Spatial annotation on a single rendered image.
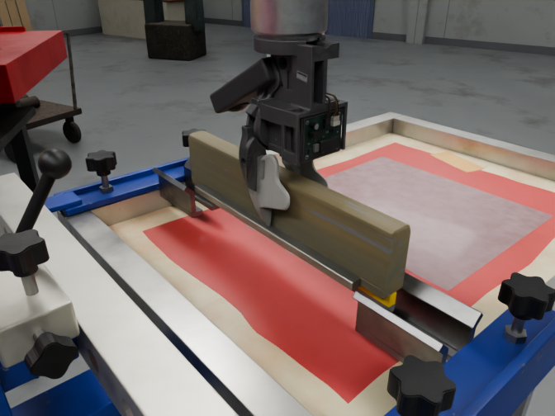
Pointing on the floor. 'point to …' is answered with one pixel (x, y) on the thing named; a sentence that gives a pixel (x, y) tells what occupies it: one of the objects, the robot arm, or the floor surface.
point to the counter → (134, 16)
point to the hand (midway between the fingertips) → (277, 208)
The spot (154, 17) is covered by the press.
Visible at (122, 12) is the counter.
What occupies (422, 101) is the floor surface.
